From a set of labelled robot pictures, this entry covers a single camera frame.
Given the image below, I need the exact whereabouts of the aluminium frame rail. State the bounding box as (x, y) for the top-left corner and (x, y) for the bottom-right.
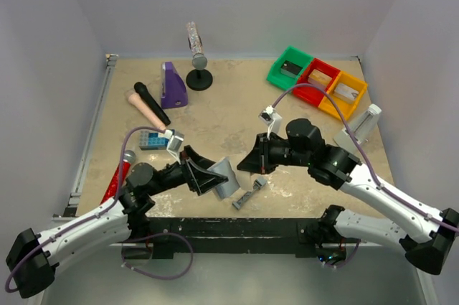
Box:
(52, 54), (119, 222)

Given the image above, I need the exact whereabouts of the black base frame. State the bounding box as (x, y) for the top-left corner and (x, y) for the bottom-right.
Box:
(121, 215), (354, 260)

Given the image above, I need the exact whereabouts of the green storage bin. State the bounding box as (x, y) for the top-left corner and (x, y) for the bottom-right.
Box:
(266, 46), (314, 90)

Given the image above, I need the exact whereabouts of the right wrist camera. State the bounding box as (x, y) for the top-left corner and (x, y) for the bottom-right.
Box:
(259, 105), (283, 135)

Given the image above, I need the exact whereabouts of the black round stand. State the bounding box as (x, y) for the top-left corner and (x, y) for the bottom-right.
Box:
(186, 69), (213, 91)

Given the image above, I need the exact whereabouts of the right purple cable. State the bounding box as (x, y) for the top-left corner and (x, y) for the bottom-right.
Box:
(270, 83), (459, 233)

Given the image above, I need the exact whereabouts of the blue toy brick block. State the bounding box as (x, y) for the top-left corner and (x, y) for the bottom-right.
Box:
(138, 130), (169, 151)

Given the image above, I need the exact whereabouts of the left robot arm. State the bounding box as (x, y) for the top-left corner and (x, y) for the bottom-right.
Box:
(5, 146), (228, 299)

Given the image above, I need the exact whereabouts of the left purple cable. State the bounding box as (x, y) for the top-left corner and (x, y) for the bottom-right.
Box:
(4, 126), (169, 294)

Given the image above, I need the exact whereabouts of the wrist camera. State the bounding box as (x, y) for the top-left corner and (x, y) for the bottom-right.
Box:
(164, 130), (184, 161)
(259, 105), (283, 135)

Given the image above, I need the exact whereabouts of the purple wedge holder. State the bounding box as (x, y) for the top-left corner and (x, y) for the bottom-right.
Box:
(161, 62), (189, 110)

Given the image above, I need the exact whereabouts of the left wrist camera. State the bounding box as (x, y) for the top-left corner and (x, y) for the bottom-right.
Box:
(164, 130), (184, 161)

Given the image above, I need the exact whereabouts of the yellow storage bin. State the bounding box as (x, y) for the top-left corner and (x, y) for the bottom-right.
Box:
(326, 71), (368, 120)

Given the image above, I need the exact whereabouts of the red storage bin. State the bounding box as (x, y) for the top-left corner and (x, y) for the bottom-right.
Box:
(293, 58), (339, 107)

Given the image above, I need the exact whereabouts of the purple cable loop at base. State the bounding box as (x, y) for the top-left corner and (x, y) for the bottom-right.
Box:
(120, 232), (197, 278)

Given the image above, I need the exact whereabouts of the grey truss bar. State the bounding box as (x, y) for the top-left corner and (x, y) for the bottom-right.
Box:
(232, 177), (268, 210)

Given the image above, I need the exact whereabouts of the glitter microphone on stand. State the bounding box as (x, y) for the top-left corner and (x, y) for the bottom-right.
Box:
(186, 22), (207, 70)

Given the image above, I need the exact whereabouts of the beige microphone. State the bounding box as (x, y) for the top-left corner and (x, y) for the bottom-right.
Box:
(126, 90), (166, 131)

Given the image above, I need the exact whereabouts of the white card in yellow bin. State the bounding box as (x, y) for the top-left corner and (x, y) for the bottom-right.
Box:
(333, 83), (359, 103)

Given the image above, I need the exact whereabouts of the black card in green bin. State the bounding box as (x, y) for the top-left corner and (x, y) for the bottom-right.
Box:
(280, 60), (302, 78)

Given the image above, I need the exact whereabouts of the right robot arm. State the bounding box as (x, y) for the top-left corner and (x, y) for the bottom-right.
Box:
(237, 118), (458, 276)

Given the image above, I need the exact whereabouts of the tan card in red bin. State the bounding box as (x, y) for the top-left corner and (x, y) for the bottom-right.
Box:
(308, 69), (332, 90)

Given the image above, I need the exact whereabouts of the white grey stand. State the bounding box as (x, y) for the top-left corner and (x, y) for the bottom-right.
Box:
(333, 104), (382, 153)

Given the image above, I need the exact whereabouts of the red glitter microphone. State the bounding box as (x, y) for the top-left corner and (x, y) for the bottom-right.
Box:
(100, 150), (136, 204)

